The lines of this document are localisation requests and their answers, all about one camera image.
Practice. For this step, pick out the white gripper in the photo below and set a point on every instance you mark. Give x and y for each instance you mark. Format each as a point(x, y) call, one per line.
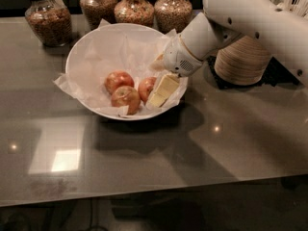
point(177, 59)

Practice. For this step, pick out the red apple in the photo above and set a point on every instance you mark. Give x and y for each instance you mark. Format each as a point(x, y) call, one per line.
point(126, 96)
point(118, 79)
point(145, 87)

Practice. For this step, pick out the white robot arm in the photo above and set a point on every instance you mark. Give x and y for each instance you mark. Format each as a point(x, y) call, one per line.
point(222, 22)

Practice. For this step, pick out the red apple front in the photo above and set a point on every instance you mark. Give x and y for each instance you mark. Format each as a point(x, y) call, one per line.
point(126, 96)

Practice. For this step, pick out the white bowl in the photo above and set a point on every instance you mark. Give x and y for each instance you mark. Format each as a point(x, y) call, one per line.
point(96, 48)

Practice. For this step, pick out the paper bowl stack front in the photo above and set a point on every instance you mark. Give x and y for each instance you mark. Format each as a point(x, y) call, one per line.
point(242, 63)

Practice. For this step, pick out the white paper liner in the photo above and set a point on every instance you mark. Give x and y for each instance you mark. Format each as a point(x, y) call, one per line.
point(128, 48)

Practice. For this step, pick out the glass cereal jar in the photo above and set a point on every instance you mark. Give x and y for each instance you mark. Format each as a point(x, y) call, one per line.
point(50, 20)
point(135, 11)
point(173, 14)
point(96, 10)

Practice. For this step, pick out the black mat under stacks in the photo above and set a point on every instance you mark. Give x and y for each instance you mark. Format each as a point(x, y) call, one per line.
point(274, 75)

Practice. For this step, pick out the glass cereal jar far left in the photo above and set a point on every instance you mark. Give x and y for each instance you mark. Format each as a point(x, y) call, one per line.
point(50, 20)

